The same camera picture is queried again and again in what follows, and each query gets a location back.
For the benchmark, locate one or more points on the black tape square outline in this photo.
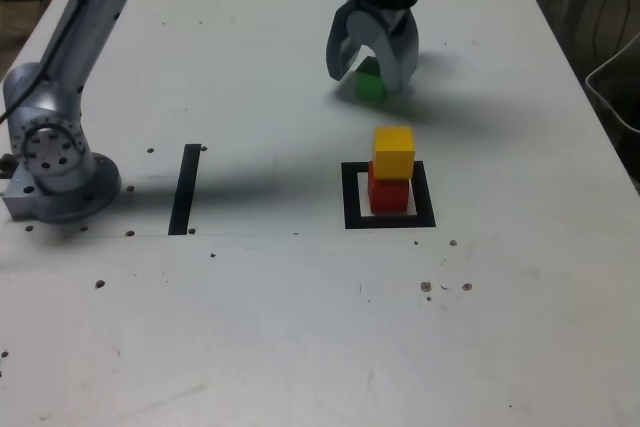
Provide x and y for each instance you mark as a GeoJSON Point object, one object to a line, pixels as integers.
{"type": "Point", "coordinates": [350, 197]}

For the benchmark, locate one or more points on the green cube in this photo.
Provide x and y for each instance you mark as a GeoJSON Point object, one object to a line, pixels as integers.
{"type": "Point", "coordinates": [370, 88]}

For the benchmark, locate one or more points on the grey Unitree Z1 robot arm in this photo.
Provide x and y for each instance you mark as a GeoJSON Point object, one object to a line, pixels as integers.
{"type": "Point", "coordinates": [50, 147]}

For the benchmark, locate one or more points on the black tape strip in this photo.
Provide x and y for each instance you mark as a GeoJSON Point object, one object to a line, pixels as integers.
{"type": "Point", "coordinates": [184, 187]}

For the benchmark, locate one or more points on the yellow cube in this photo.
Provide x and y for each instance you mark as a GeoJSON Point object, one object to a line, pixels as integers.
{"type": "Point", "coordinates": [395, 157]}

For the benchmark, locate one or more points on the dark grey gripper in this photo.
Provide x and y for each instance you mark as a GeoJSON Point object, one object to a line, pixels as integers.
{"type": "Point", "coordinates": [395, 17]}

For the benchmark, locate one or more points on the red cube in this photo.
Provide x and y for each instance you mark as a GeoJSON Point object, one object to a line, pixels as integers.
{"type": "Point", "coordinates": [387, 194]}

